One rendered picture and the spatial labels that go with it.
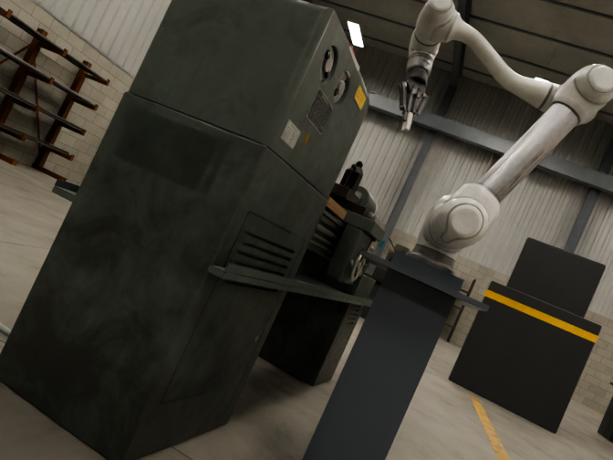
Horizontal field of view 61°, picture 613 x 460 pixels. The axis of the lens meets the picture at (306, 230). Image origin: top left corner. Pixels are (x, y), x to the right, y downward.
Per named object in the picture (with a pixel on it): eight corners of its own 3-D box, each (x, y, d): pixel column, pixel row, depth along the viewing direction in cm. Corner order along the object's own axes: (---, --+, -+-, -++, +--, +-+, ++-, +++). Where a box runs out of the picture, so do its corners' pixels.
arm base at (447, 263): (450, 278, 200) (456, 266, 200) (454, 276, 179) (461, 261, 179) (406, 259, 204) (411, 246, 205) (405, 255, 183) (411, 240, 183)
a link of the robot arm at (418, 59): (438, 60, 188) (435, 75, 187) (422, 71, 196) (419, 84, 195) (419, 49, 185) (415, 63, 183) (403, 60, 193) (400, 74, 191)
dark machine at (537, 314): (556, 435, 542) (629, 266, 550) (447, 379, 592) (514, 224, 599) (545, 413, 707) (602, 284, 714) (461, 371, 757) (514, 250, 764)
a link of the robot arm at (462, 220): (452, 259, 179) (467, 258, 157) (418, 227, 181) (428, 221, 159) (607, 100, 179) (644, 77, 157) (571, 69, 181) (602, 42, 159)
